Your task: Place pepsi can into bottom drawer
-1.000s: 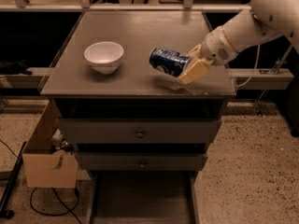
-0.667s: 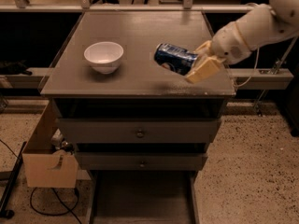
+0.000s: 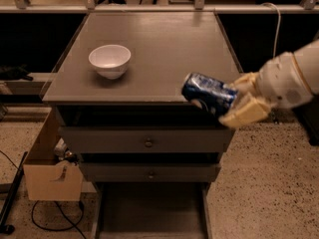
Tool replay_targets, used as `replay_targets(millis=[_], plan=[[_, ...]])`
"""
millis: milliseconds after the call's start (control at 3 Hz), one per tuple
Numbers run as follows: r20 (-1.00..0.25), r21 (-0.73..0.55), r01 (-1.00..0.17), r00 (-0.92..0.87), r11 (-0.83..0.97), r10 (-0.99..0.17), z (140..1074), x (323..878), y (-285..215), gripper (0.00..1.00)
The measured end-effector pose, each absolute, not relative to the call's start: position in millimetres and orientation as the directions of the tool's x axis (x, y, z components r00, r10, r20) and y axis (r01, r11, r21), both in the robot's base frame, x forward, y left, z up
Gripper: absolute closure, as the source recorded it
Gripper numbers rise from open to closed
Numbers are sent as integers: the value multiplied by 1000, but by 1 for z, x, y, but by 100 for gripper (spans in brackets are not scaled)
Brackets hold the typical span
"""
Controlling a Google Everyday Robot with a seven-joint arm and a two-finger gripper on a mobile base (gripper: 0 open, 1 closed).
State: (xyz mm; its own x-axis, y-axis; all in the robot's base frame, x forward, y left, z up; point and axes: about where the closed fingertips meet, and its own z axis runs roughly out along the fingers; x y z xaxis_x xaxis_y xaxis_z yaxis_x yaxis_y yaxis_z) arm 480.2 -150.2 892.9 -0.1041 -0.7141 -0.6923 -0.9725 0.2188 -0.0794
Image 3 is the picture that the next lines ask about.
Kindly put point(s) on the grey drawer cabinet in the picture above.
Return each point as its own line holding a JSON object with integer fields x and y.
{"x": 165, "y": 47}

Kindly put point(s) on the grey middle drawer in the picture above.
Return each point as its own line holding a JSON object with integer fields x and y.
{"x": 150, "y": 172}

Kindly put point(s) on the white bowl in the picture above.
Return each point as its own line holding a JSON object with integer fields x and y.
{"x": 110, "y": 61}

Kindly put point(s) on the black stand leg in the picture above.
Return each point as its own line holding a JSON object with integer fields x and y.
{"x": 10, "y": 190}

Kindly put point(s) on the grey open bottom drawer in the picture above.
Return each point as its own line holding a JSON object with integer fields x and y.
{"x": 152, "y": 210}

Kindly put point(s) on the grey top drawer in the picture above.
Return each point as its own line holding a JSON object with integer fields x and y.
{"x": 141, "y": 140}

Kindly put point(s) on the cardboard box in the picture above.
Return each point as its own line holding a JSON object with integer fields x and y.
{"x": 47, "y": 178}

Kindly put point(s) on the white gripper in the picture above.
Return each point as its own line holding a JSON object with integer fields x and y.
{"x": 281, "y": 81}

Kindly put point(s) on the blue pepsi can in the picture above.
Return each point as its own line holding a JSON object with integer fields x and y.
{"x": 209, "y": 94}

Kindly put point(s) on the black object on rail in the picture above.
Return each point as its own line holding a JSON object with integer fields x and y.
{"x": 9, "y": 73}

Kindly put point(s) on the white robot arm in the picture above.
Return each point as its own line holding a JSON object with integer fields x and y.
{"x": 312, "y": 47}

